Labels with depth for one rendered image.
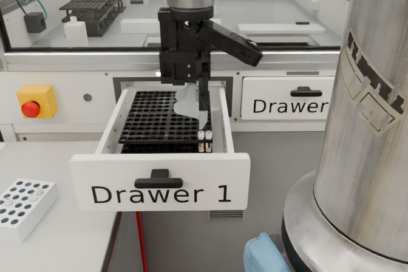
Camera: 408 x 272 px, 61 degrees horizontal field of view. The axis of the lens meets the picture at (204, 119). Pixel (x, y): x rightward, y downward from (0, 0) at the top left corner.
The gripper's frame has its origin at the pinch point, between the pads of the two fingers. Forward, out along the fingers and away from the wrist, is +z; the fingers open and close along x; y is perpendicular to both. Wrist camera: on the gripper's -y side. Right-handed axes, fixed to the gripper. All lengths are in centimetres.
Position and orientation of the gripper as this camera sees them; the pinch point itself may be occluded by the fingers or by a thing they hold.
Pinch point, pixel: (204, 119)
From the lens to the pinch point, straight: 64.0
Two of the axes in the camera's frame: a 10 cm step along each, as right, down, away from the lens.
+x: 0.1, 4.9, -8.7
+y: -10.0, 0.1, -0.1
